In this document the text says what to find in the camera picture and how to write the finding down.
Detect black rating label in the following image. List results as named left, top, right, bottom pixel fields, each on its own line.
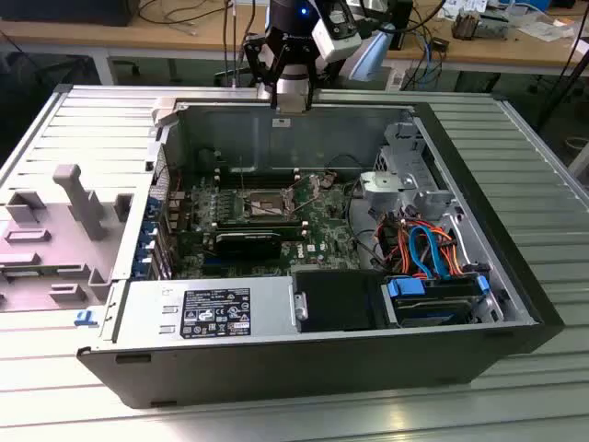
left=182, top=288, right=252, bottom=341

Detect wooden desk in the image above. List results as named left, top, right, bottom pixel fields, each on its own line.
left=0, top=0, right=589, bottom=77

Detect small black upright box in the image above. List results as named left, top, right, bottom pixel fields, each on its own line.
left=385, top=0, right=415, bottom=52

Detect silver metal drive cage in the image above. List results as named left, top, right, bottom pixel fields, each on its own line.
left=358, top=117, right=461, bottom=222

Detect white papers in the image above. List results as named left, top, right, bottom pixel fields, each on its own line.
left=514, top=13, right=576, bottom=43

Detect thick black cable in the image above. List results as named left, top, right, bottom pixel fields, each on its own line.
left=344, top=180, right=392, bottom=273

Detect silver CPU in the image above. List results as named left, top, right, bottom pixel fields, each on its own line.
left=277, top=94, right=308, bottom=115

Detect RAM slot with white latches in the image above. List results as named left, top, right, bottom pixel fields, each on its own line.
left=215, top=176, right=303, bottom=183
left=215, top=166, right=301, bottom=173

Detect hard disk in blue carrier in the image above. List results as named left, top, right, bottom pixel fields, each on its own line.
left=379, top=273, right=491, bottom=329

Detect black tripod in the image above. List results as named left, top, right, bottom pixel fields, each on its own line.
left=536, top=27, right=589, bottom=133

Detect silver power supply unit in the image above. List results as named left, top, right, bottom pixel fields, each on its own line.
left=110, top=275, right=295, bottom=344

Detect blue data wire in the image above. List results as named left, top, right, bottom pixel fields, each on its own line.
left=407, top=223, right=455, bottom=282

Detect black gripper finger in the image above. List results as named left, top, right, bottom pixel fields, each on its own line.
left=242, top=32, right=292, bottom=111
left=297, top=41, right=326, bottom=112

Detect green motherboard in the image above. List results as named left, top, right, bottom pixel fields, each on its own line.
left=166, top=170, right=372, bottom=281

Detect grey plastic parts rack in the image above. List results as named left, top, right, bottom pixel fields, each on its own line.
left=0, top=163, right=134, bottom=314

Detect black graphics card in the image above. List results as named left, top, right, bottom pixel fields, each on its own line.
left=214, top=229, right=283, bottom=260

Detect metal socket cover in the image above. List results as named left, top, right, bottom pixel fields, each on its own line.
left=281, top=173, right=326, bottom=218

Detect orange power wire bundle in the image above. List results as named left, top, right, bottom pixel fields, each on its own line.
left=375, top=215, right=464, bottom=277

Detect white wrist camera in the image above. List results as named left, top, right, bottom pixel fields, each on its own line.
left=310, top=0, right=364, bottom=64

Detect black and silver PC case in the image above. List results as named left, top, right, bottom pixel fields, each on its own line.
left=75, top=85, right=566, bottom=410

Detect black computer box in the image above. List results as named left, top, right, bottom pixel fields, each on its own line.
left=0, top=0, right=139, bottom=28

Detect metal heatsink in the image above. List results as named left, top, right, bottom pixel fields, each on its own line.
left=450, top=9, right=484, bottom=41

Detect CPU socket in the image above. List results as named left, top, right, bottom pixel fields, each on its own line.
left=237, top=183, right=300, bottom=221

